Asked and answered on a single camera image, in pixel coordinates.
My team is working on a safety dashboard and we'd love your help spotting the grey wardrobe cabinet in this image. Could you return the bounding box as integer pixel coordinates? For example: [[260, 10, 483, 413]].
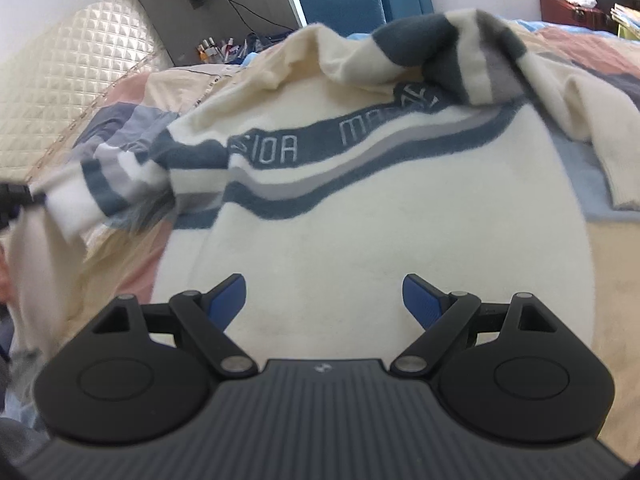
[[119, 0, 307, 68]]

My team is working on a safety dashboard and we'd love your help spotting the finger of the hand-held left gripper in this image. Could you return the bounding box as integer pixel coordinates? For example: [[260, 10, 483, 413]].
[[0, 182, 48, 227]]

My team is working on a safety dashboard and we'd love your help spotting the cream quilted headboard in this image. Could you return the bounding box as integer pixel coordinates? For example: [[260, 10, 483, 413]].
[[0, 0, 174, 187]]

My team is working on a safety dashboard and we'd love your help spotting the cream sweater with grey-blue stripes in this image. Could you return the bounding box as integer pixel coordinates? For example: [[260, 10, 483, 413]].
[[7, 7, 640, 376]]

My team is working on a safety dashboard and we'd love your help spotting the stack of books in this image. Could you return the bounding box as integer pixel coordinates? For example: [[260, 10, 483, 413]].
[[611, 2, 640, 27]]

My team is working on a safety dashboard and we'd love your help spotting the red wooden box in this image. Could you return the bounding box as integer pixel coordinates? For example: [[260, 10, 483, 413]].
[[539, 0, 609, 34]]

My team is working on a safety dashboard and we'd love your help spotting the cluster of cosmetic bottles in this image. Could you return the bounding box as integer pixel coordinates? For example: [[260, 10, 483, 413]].
[[195, 35, 242, 65]]

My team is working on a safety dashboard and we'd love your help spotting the light blue bed sheet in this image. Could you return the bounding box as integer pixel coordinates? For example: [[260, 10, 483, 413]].
[[507, 18, 553, 32]]

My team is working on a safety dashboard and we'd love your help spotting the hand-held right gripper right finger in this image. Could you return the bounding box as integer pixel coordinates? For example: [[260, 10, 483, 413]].
[[390, 273, 557, 377]]

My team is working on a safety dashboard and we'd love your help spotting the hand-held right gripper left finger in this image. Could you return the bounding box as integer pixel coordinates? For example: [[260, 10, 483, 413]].
[[91, 274, 259, 377]]

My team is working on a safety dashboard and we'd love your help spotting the patchwork pastel quilt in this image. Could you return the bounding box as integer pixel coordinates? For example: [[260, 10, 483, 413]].
[[0, 17, 640, 461]]

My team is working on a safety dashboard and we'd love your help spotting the black charger cable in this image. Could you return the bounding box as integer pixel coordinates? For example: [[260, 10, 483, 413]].
[[209, 0, 302, 37]]

